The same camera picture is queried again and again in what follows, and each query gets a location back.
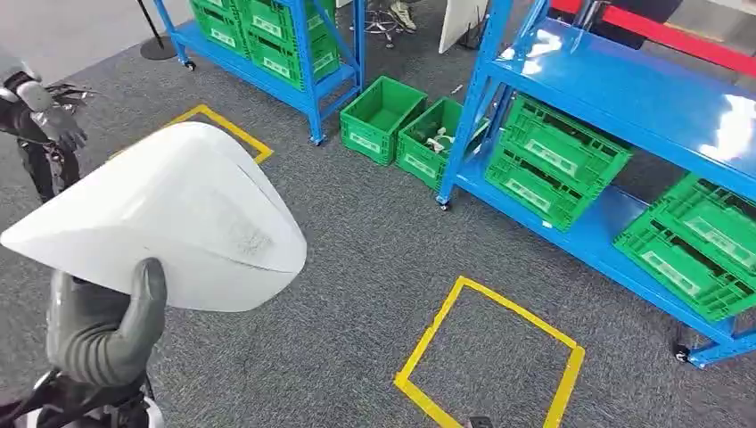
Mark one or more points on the green crate with white label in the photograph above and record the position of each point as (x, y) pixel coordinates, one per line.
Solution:
(531, 201)
(221, 36)
(667, 272)
(266, 23)
(720, 236)
(215, 9)
(567, 136)
(276, 68)

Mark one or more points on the empty open green crate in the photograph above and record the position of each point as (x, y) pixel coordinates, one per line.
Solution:
(378, 118)

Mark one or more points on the black stanchion with round base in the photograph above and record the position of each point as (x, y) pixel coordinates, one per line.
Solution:
(158, 50)

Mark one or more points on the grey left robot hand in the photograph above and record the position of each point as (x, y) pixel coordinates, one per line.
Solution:
(94, 337)

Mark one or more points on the white curved plastic shell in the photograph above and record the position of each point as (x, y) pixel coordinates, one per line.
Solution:
(177, 207)

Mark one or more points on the black rack caster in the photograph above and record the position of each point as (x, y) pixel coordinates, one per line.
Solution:
(682, 352)
(444, 204)

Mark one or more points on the person's foot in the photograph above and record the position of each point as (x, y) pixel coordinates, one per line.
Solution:
(403, 13)

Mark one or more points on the black bystander humanoid robot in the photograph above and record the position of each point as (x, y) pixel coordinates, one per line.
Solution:
(47, 171)

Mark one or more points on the small white plastic part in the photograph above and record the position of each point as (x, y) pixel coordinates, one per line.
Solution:
(440, 142)

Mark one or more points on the blue metal shelf rack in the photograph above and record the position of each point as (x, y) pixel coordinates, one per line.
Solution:
(620, 88)
(310, 88)

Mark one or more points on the red barrier tape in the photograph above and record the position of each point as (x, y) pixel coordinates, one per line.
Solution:
(679, 38)

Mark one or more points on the yellow floor tape square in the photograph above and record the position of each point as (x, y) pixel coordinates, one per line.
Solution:
(509, 306)

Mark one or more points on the green crate holding white parts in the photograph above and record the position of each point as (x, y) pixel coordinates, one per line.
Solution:
(419, 165)

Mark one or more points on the white board panel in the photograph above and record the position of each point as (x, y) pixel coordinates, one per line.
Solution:
(460, 23)

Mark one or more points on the bystander robot grey hand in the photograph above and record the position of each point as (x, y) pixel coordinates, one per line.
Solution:
(62, 130)

